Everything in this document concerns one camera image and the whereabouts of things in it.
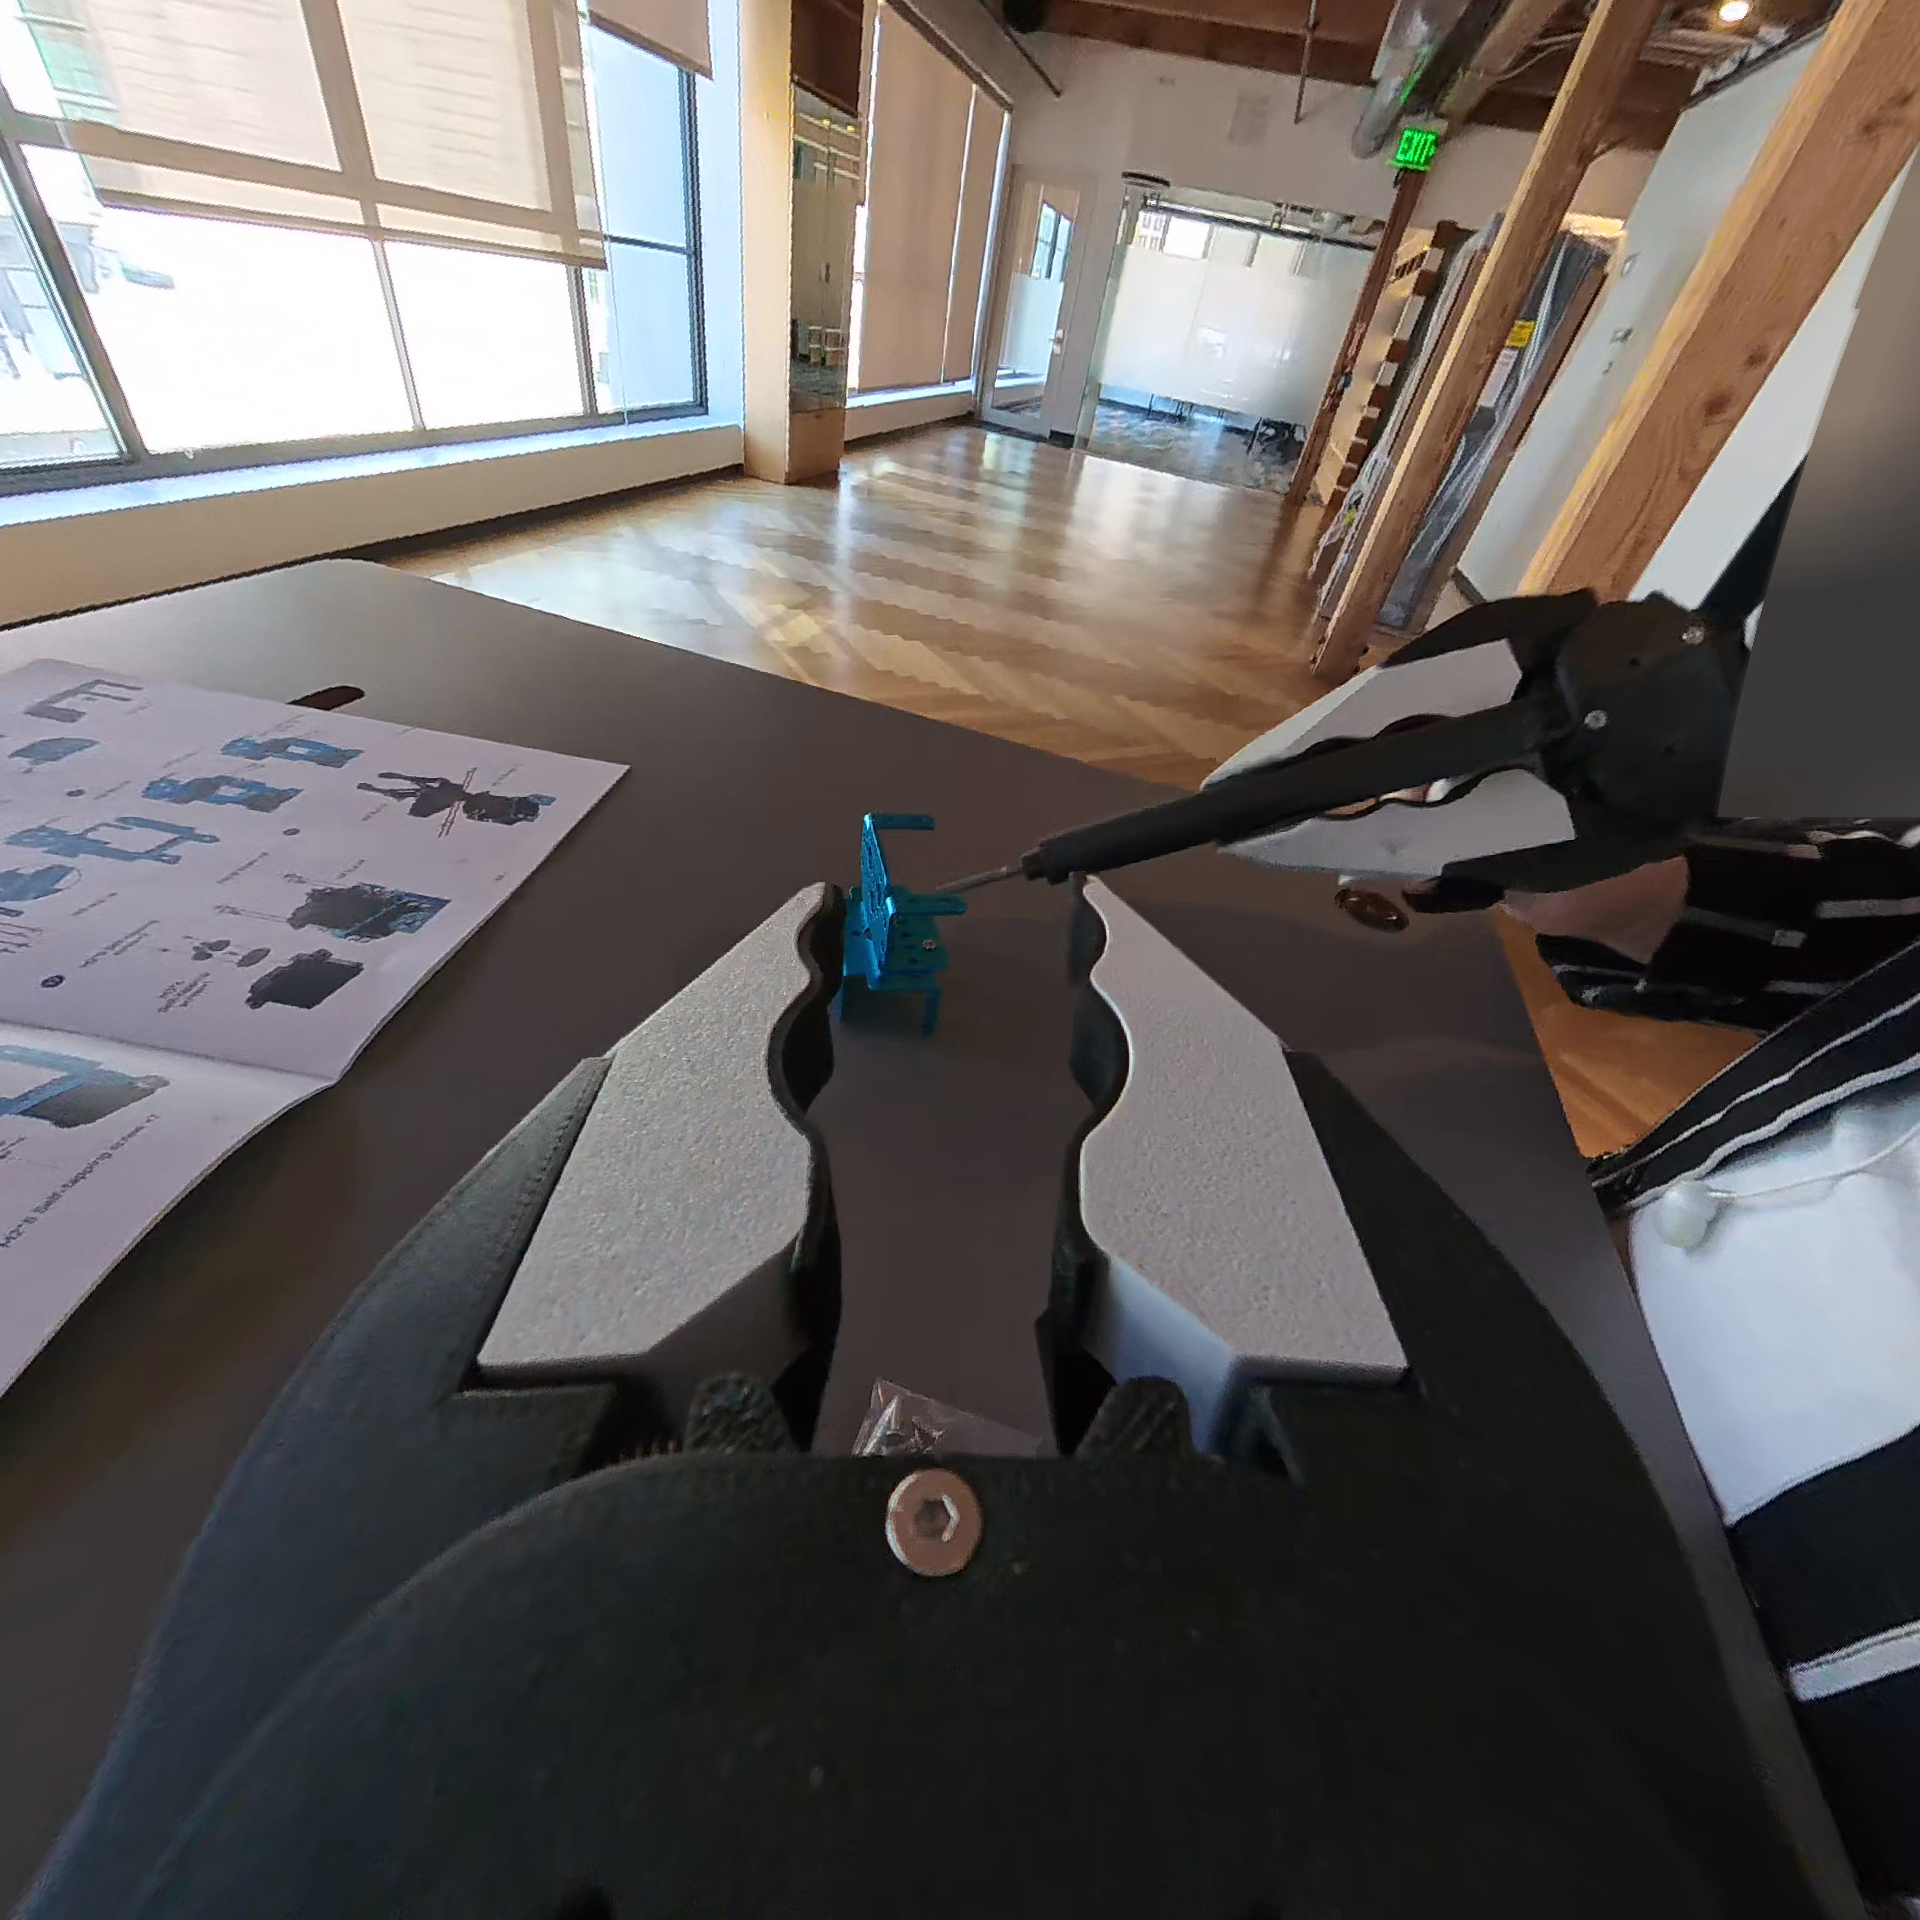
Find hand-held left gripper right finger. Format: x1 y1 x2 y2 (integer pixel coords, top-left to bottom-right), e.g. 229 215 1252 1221
1041 878 1413 1456

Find person's right forearm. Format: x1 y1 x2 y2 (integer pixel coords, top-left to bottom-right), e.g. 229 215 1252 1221
1537 816 1920 1037

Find leaning wrapped panels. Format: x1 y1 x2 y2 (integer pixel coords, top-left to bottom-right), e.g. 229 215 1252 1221
1287 216 1615 635

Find instruction booklet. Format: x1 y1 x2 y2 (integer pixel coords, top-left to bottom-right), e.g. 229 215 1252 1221
0 656 633 1400

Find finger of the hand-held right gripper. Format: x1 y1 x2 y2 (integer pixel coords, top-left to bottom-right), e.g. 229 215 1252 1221
1219 777 1580 878
1199 589 1595 799

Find blue metal bracket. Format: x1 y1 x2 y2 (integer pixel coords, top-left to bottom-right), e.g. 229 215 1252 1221
827 811 971 1047

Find person's right hand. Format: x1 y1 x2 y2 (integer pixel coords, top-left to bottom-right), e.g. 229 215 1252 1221
1497 853 1701 965

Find wooden post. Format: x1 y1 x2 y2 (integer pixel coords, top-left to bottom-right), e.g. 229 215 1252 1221
1310 0 1670 685
1521 0 1920 605

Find crumpled clear screw bag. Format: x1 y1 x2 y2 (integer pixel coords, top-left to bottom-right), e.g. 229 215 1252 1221
850 1378 1047 1458

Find dark desk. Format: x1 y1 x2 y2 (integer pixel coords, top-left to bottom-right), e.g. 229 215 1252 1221
0 558 1870 1920

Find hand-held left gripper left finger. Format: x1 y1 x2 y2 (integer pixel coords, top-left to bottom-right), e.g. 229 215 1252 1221
478 880 845 1451

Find silver ceiling duct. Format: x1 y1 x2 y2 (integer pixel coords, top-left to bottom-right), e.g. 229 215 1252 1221
1346 0 1503 160

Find black electric screwdriver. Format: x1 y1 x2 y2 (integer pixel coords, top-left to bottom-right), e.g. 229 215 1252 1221
921 746 1419 897

